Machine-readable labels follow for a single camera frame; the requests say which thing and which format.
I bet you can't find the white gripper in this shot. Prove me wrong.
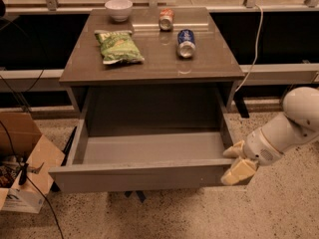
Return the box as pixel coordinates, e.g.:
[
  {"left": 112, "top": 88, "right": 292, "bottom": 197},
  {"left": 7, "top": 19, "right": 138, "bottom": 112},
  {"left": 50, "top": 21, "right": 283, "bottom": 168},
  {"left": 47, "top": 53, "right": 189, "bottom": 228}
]
[{"left": 221, "top": 127, "right": 283, "bottom": 185}]

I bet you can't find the grey top drawer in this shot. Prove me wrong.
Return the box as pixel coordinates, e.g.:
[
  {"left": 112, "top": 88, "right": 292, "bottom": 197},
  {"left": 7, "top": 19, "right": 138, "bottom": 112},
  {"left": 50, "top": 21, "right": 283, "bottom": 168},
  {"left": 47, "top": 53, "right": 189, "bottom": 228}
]
[{"left": 50, "top": 86, "right": 234, "bottom": 193}]

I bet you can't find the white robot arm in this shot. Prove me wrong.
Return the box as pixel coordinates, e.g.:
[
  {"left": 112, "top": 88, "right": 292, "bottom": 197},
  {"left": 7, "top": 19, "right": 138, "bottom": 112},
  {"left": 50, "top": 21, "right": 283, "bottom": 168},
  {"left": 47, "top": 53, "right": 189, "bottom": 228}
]
[{"left": 221, "top": 87, "right": 319, "bottom": 185}]

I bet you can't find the grey drawer cabinet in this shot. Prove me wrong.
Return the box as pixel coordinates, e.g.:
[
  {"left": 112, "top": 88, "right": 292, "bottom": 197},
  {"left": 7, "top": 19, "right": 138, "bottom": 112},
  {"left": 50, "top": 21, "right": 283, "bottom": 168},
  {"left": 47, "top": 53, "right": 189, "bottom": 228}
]
[{"left": 59, "top": 6, "right": 246, "bottom": 134}]

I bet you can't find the open cardboard box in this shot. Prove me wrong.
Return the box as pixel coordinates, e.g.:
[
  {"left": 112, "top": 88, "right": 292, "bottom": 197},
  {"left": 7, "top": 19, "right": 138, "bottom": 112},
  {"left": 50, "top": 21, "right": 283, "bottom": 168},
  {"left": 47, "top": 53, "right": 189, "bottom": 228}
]
[{"left": 0, "top": 113, "right": 65, "bottom": 213}]

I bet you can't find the blue tape cross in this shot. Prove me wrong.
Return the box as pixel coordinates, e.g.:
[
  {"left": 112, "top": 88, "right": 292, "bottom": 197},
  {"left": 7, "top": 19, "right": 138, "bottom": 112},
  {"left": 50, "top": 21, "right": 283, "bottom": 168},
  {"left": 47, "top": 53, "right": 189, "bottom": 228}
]
[{"left": 124, "top": 190, "right": 148, "bottom": 203}]

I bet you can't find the blue soda can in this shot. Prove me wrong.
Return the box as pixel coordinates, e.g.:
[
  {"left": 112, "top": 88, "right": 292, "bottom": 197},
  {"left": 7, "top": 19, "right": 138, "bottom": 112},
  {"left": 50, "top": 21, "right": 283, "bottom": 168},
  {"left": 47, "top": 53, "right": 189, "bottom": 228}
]
[{"left": 177, "top": 29, "right": 195, "bottom": 59}]

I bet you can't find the red soda can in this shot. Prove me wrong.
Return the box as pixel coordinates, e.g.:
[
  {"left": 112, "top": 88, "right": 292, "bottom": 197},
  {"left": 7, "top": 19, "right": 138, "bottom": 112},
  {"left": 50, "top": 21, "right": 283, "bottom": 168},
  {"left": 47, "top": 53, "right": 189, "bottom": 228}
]
[{"left": 159, "top": 8, "right": 174, "bottom": 31}]

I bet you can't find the green chip bag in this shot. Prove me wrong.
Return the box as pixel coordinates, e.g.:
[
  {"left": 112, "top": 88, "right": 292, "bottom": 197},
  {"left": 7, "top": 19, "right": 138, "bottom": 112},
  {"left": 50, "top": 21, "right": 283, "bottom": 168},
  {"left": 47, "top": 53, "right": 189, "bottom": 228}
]
[{"left": 95, "top": 30, "right": 144, "bottom": 65}]

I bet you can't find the black stand leg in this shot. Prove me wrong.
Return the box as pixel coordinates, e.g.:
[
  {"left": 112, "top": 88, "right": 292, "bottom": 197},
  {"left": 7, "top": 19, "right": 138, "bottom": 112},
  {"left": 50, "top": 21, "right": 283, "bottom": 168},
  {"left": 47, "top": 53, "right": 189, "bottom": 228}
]
[{"left": 51, "top": 126, "right": 77, "bottom": 192}]

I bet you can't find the white ceramic bowl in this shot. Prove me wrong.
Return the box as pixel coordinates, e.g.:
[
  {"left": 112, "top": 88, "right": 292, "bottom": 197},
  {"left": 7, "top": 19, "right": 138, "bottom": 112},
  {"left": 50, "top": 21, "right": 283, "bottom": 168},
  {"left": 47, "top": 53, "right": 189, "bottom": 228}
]
[{"left": 105, "top": 0, "right": 133, "bottom": 22}]

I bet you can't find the white cable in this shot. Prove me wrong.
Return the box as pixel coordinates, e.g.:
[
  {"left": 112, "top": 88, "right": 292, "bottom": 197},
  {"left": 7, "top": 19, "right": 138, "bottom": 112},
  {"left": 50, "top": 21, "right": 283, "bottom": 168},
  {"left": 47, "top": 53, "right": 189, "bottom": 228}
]
[{"left": 234, "top": 3, "right": 264, "bottom": 94}]

